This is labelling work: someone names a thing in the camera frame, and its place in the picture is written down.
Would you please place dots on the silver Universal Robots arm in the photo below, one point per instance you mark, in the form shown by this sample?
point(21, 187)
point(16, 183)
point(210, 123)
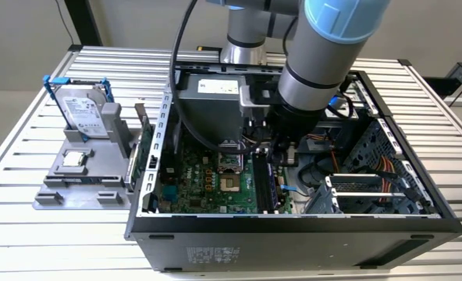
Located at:
point(325, 58)

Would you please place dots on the black RAM slot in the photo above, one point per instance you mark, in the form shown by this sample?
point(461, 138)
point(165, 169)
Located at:
point(264, 181)
point(260, 181)

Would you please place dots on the thin metal locking lever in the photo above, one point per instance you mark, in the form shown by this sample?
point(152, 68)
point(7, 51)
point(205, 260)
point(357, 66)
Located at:
point(241, 162)

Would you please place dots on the grey power supply unit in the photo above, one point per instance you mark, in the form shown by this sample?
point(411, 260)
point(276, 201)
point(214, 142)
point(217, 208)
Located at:
point(212, 117)

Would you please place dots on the silver metal drive cage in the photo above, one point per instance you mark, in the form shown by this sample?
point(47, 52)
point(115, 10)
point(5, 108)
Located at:
point(361, 99)

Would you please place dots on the CPU socket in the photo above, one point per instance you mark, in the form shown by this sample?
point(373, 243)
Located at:
point(230, 183)

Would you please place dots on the grey metal disk bay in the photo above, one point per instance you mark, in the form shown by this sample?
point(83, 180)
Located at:
point(321, 199)

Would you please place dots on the green motherboard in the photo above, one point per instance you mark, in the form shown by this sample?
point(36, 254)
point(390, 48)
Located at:
point(192, 187)

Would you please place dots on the yellow-tipped black plug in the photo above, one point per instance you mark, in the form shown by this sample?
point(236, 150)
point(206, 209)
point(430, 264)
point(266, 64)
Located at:
point(200, 48)

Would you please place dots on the black open PC case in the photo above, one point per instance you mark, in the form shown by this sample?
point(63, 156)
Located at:
point(293, 251)

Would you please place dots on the grey plastic parts rack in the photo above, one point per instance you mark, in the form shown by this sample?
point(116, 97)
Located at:
point(99, 152)

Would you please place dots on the hard disk in blue carrier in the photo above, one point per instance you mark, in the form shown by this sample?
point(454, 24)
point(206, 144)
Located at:
point(80, 108)

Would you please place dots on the silver CPU chip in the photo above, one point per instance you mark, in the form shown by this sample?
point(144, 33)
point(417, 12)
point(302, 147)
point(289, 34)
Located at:
point(75, 157)

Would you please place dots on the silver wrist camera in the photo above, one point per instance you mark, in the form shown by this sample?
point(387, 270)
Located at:
point(248, 98)

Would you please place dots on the graphics card with metal bracket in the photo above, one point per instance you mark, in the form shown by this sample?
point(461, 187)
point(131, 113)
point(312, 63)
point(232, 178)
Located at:
point(145, 137)

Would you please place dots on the black vertical frame post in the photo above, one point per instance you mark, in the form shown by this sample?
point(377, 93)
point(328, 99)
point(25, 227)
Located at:
point(80, 23)

